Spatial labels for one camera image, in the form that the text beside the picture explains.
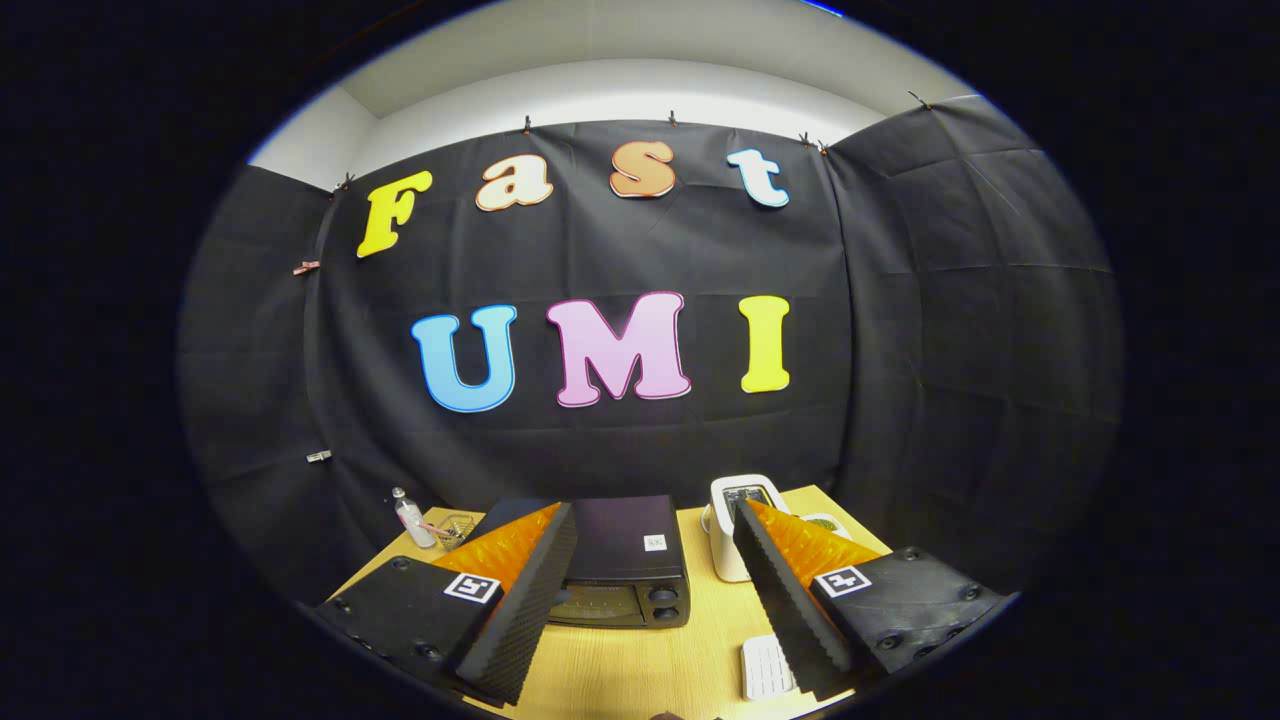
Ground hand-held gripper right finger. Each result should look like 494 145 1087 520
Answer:
733 497 1006 701

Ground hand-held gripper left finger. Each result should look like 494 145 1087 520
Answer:
315 500 579 708

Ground black toaster oven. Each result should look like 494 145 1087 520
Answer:
465 495 693 630

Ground white toaster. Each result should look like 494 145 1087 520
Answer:
709 474 791 584

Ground white ribbed tray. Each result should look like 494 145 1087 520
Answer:
741 633 798 702

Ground clear glass cup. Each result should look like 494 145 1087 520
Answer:
415 513 478 551

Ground clear plastic bottle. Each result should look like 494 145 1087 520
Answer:
391 487 437 549

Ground black backdrop cloth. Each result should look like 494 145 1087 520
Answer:
178 95 1126 601

